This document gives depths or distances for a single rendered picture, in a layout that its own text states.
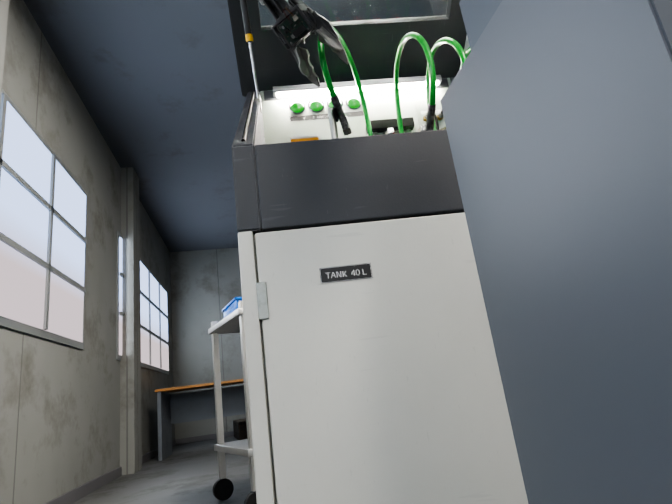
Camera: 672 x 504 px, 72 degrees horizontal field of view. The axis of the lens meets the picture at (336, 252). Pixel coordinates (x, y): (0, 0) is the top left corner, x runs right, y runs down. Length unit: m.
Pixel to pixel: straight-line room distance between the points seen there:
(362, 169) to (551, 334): 0.53
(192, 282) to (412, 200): 7.95
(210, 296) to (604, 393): 8.34
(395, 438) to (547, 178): 0.49
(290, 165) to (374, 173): 0.15
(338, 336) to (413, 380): 0.13
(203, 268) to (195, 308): 0.73
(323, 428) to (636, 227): 0.55
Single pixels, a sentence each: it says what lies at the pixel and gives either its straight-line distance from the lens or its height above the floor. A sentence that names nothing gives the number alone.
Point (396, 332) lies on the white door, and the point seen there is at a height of 0.60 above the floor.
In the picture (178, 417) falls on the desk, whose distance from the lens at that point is 6.70.
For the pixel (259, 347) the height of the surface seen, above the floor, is 0.60.
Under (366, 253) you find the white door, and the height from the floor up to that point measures 0.73.
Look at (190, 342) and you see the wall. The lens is 8.48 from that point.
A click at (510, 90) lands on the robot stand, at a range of 0.41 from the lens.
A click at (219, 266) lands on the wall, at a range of 8.70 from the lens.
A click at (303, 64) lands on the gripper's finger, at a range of 1.09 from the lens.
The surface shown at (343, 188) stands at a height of 0.85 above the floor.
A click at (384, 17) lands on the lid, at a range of 1.59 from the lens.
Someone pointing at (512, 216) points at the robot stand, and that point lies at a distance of 0.40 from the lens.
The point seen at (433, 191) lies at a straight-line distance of 0.84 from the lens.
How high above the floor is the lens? 0.52
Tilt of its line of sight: 16 degrees up
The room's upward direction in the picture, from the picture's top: 8 degrees counter-clockwise
